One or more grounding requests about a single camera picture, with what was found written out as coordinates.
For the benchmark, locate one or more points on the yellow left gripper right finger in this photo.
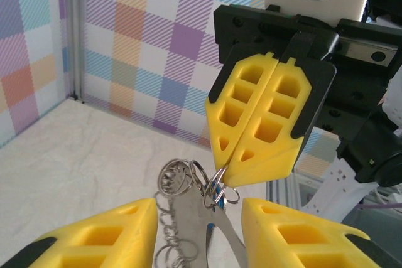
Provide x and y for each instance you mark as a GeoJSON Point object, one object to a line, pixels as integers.
{"type": "Point", "coordinates": [314, 243]}

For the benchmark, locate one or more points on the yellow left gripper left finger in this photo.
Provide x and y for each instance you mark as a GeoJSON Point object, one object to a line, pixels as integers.
{"type": "Point", "coordinates": [110, 246]}

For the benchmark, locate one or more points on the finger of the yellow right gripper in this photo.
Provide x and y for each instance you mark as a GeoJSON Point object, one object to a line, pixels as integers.
{"type": "Point", "coordinates": [267, 167]}
{"type": "Point", "coordinates": [220, 130]}

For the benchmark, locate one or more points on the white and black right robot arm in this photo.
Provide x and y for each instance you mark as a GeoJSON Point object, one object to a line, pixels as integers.
{"type": "Point", "coordinates": [333, 186]}

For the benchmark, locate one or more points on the aluminium frame post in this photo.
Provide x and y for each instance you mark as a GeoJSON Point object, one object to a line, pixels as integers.
{"type": "Point", "coordinates": [75, 29]}

